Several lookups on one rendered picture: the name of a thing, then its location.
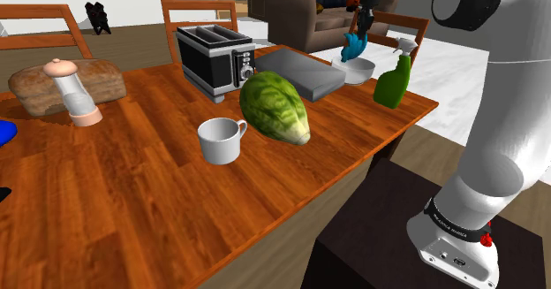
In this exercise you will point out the dark robot stand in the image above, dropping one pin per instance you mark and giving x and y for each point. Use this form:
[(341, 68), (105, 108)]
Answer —
[(370, 236)]

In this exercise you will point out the wooden chair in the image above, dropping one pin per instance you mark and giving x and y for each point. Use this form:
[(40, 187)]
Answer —
[(198, 10), (409, 23), (34, 41)]

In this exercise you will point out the black animal figure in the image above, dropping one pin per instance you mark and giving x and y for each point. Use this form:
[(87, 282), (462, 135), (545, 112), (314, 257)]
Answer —
[(98, 17)]

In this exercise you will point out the flat grey box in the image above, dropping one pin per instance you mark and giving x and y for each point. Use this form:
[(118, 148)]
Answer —
[(301, 70)]

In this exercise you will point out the pink and clear pepper mill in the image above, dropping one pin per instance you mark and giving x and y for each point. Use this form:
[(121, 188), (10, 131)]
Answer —
[(75, 94)]

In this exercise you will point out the green spray bottle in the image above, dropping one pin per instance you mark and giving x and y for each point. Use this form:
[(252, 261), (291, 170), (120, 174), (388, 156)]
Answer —
[(392, 85)]

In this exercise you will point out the teal blue cloth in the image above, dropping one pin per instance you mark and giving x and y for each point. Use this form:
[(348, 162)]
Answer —
[(354, 47)]

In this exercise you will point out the white mug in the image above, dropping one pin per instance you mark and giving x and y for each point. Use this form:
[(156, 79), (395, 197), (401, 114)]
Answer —
[(219, 146)]

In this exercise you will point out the small black object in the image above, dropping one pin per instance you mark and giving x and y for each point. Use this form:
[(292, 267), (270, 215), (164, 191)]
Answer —
[(3, 193)]

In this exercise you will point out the wooden dining table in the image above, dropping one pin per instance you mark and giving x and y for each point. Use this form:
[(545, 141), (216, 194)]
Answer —
[(129, 184)]

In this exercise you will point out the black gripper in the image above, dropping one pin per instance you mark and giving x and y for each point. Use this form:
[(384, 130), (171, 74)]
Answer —
[(365, 19)]

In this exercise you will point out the green lettuce head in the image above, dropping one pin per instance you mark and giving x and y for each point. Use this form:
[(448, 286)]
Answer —
[(273, 107)]

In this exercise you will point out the black and silver toaster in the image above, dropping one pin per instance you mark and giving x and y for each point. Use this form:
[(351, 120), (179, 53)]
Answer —
[(211, 64)]

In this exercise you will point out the blue rounded object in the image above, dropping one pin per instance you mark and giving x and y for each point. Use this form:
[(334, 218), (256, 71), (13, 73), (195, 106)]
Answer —
[(5, 132)]

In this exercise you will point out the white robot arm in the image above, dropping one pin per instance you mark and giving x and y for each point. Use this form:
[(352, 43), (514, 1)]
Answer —
[(508, 120)]

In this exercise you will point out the brown bread loaf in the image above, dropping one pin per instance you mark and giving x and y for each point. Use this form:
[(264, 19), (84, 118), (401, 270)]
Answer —
[(103, 81)]

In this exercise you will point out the brown sofa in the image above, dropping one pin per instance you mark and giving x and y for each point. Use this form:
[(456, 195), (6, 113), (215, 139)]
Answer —
[(301, 21)]

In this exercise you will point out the white bowl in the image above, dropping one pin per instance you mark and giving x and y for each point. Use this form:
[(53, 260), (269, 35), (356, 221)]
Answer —
[(357, 72)]

